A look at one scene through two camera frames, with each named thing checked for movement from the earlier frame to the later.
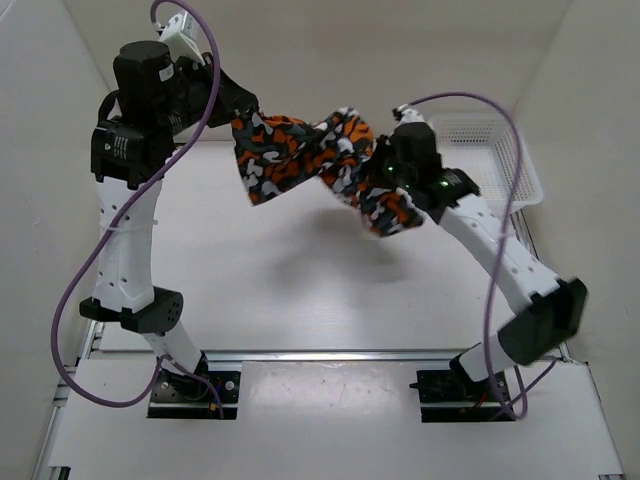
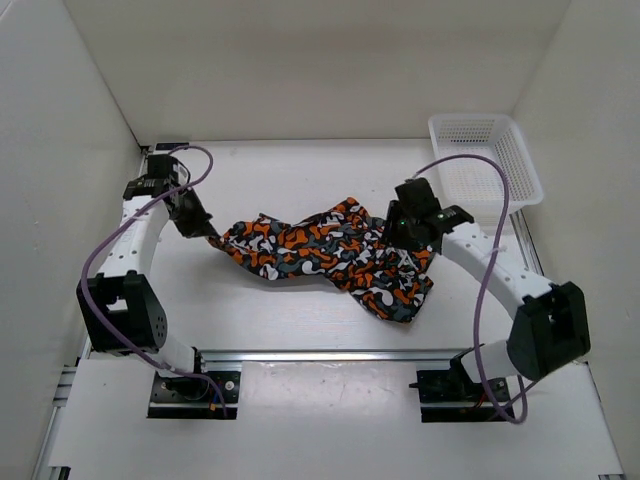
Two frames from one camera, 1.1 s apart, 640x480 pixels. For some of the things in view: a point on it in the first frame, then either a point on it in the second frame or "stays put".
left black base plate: x=178 y=396 stays put
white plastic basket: x=483 y=145 stays put
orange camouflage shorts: x=276 y=153 -> x=343 y=244
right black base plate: x=450 y=396 stays put
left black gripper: x=232 y=101 -> x=201 y=225
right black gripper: x=384 y=146 -> x=395 y=211
